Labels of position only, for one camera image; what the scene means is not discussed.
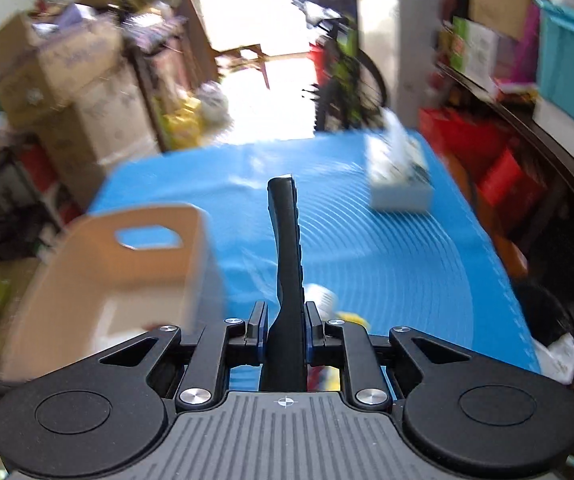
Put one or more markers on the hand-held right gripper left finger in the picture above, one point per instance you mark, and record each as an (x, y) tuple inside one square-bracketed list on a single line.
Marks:
[(262, 332)]

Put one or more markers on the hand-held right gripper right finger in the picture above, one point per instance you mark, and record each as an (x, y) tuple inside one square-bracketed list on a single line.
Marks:
[(310, 332)]

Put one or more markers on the black remote control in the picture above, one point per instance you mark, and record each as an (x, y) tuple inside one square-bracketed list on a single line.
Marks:
[(287, 260)]

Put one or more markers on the beige plastic basket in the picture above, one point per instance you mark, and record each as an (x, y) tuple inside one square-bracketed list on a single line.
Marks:
[(117, 280)]

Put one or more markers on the white pill bottle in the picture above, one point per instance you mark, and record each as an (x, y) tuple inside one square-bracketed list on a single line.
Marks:
[(322, 300)]

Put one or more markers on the yellow plastic toy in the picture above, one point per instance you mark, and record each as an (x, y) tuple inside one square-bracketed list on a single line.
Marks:
[(349, 322)]

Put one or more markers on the blue silicone mat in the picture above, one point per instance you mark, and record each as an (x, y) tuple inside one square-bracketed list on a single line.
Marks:
[(392, 260)]

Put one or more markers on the tissue box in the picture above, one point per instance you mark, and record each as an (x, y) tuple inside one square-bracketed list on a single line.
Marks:
[(399, 185)]

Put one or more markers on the black trolley cart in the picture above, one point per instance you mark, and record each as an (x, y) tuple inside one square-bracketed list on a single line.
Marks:
[(2, 205)]

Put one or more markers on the yellow floor toy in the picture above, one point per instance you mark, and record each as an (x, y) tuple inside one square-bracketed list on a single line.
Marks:
[(182, 122)]

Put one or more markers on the white floor bag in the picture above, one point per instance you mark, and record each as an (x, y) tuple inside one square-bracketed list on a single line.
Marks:
[(214, 102)]

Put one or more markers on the black trash bin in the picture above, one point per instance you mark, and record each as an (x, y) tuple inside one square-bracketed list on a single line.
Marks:
[(552, 305)]

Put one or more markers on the red paper bag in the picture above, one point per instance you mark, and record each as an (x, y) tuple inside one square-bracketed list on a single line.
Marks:
[(467, 145)]

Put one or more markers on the stack of cardboard boxes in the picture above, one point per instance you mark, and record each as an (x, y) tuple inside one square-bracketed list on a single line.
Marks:
[(107, 130)]

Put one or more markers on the wooden chair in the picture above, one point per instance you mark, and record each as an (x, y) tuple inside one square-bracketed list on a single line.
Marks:
[(247, 62)]

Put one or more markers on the black bicycle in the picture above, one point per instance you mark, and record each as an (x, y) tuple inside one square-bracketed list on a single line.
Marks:
[(347, 60)]

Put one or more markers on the dark wooden shelf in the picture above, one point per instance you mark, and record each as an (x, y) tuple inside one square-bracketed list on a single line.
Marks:
[(532, 130)]

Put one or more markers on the white chest freezer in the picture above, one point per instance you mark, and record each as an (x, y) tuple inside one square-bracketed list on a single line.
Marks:
[(397, 40)]

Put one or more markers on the green printed box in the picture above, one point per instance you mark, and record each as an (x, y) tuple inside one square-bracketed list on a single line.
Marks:
[(472, 47)]

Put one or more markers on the white foam box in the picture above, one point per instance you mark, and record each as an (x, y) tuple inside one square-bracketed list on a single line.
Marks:
[(572, 135)]

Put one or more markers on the teal storage bin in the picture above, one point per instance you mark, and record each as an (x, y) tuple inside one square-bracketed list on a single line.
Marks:
[(572, 55)]

